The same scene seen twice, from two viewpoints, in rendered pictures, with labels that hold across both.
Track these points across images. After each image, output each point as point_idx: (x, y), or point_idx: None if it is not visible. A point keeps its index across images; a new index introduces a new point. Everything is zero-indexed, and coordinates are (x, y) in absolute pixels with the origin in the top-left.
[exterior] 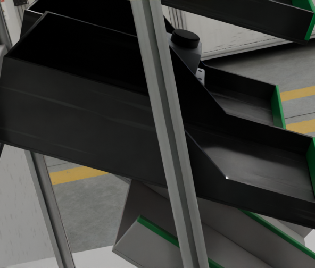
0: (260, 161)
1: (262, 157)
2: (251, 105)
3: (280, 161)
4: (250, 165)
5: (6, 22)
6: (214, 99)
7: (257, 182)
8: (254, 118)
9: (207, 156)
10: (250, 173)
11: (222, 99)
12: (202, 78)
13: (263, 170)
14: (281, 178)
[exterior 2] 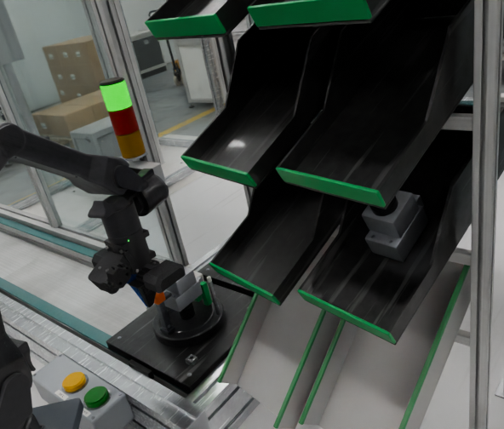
0: (279, 262)
1: (283, 265)
2: (382, 311)
3: (277, 277)
4: (277, 254)
5: None
6: (315, 224)
7: (261, 250)
8: (355, 300)
9: (251, 199)
10: (270, 250)
11: (393, 285)
12: (374, 239)
13: (271, 260)
14: (260, 268)
